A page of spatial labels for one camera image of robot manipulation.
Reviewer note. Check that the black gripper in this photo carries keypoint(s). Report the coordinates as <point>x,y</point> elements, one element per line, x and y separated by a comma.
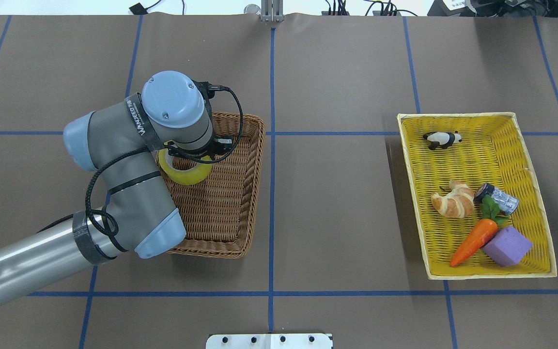
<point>193,156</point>

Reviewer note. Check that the yellow tape roll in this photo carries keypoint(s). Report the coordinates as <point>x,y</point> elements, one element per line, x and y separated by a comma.
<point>191,176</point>

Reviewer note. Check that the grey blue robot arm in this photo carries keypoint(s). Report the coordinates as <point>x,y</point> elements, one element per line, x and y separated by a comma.
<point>127,205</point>

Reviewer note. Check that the brown wicker basket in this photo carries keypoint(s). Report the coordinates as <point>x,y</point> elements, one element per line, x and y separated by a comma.
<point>219,213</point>

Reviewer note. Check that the yellow woven basket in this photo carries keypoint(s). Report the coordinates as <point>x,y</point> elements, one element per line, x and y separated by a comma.
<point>493,150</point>

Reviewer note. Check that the toy panda figure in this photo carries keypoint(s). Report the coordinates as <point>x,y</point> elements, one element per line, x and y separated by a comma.
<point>442,140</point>

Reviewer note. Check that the toy croissant bread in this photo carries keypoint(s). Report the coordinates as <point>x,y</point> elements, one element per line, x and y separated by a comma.
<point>458,203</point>

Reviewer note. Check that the orange toy carrot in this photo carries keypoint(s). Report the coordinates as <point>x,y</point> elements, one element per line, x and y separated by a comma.
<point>480,234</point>

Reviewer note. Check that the small silver can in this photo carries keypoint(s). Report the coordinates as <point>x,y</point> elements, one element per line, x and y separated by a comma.
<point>507,203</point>

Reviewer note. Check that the purple foam cube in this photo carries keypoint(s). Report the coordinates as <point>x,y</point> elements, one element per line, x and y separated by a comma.
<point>508,247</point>

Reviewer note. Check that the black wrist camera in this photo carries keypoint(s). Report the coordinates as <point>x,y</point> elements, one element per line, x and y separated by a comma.
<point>208,91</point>

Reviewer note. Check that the aluminium frame post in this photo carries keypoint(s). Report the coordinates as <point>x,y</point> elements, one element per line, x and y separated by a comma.
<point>272,11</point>

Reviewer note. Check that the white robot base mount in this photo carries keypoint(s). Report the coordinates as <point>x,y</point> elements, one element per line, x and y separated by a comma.
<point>271,341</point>

